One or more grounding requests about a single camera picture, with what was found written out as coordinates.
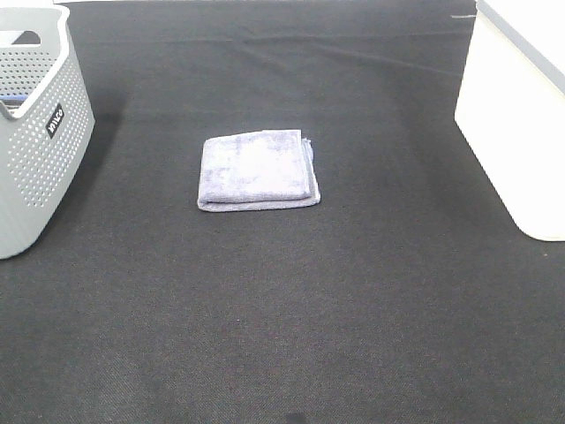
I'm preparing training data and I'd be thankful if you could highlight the lavender towel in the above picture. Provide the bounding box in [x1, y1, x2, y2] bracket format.
[197, 129, 320, 212]

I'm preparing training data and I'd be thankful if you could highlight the black table mat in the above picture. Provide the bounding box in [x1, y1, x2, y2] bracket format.
[1, 1, 564, 423]

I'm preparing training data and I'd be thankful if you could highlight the white plastic bin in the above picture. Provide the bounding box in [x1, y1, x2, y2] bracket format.
[455, 1, 564, 241]

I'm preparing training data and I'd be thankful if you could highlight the grey perforated plastic basket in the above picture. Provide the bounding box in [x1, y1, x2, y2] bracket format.
[1, 1, 95, 259]

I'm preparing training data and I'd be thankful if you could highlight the blue cloth in basket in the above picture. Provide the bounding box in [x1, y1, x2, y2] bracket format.
[0, 95, 27, 108]

